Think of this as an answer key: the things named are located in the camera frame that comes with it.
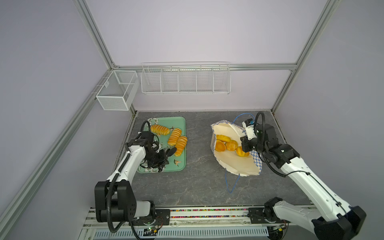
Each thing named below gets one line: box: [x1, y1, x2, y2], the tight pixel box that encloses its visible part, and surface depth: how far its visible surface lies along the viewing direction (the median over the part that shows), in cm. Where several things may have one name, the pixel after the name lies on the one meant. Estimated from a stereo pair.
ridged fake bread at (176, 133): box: [167, 128, 182, 147], surface depth 103 cm
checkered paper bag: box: [210, 119, 263, 177], surface depth 94 cm
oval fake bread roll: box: [216, 134, 232, 142], surface depth 96 cm
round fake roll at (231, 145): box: [225, 140, 238, 152], surface depth 96 cm
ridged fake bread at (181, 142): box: [175, 135, 188, 157], surface depth 98 cm
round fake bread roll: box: [215, 140, 226, 152], surface depth 96 cm
